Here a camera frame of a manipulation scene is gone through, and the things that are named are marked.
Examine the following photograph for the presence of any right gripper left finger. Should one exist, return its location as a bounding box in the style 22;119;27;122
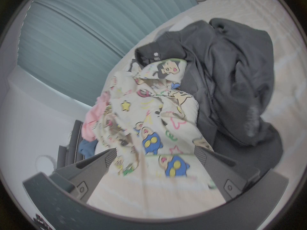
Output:
50;148;118;200

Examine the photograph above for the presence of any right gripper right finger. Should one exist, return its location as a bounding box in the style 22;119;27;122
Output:
194;145;261;203

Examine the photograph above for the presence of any bed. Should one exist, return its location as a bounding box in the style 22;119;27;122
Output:
86;0;303;207

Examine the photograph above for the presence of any blue-green curtain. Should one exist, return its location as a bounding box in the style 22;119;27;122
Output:
17;0;231;108

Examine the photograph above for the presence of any white printed pyjama top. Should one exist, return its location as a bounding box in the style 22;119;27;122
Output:
95;58;217;190

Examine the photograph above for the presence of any dark blue garment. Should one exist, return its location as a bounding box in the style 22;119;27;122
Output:
78;139;99;159

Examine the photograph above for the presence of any pink garment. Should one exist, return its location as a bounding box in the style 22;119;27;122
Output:
82;92;114;141

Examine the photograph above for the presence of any black polo shirt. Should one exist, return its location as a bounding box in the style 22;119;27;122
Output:
134;18;284;175

